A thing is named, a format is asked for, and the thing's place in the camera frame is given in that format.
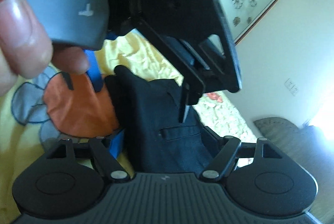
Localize yellow floral bedspread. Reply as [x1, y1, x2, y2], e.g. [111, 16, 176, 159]
[1, 33, 255, 223]

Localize left hand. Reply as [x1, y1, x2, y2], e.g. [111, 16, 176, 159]
[1, 0, 89, 96]

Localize black pants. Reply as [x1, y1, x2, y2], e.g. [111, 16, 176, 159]
[105, 65, 219, 175]

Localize grey scalloped headboard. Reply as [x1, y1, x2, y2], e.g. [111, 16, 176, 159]
[254, 117, 333, 223]

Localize white wall socket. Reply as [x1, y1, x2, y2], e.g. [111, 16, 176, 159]
[284, 78, 299, 96]

